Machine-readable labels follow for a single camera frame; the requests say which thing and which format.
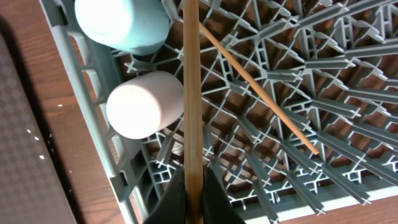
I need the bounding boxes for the wooden chopstick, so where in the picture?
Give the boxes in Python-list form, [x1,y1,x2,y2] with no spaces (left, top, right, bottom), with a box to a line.
[183,0,203,224]
[199,23,319,155]

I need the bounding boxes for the white paper cup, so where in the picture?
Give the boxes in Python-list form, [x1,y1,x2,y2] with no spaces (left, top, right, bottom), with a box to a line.
[106,71,184,139]

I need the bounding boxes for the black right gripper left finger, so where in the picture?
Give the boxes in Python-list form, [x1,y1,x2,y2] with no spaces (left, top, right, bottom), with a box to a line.
[143,169,187,224]

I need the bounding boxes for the brown serving tray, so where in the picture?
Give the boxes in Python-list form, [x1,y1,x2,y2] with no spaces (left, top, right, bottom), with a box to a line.
[1,39,76,224]

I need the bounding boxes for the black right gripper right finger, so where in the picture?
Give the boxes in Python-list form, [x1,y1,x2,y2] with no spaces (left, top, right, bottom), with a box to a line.
[202,167,245,224]

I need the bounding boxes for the grey dishwasher rack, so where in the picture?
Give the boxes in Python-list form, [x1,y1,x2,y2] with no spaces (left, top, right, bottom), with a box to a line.
[40,0,397,223]

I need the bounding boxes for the light blue cup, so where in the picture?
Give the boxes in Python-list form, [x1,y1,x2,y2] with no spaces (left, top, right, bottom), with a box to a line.
[75,0,170,55]

